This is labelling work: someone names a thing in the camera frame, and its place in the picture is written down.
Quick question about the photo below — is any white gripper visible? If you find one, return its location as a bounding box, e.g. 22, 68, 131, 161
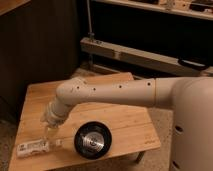
41, 102, 66, 140

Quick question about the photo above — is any clear plastic labelled bottle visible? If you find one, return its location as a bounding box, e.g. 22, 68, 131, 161
17, 139, 62, 158

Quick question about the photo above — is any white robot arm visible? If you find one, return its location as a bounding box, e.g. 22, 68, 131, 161
42, 77, 213, 171

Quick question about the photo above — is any black ceramic bowl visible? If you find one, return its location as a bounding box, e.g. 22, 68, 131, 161
74, 121, 112, 160

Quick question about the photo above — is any wooden table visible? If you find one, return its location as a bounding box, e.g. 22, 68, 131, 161
8, 81, 161, 171

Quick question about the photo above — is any grey wooden beam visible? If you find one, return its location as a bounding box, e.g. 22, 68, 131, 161
80, 37, 213, 76

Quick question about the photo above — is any metal pole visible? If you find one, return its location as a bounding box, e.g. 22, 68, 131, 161
86, 0, 94, 41

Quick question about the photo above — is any wooden shelf with items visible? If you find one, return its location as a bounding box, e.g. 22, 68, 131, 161
93, 0, 213, 21

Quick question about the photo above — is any black handle on beam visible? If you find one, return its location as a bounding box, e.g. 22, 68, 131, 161
178, 59, 210, 71

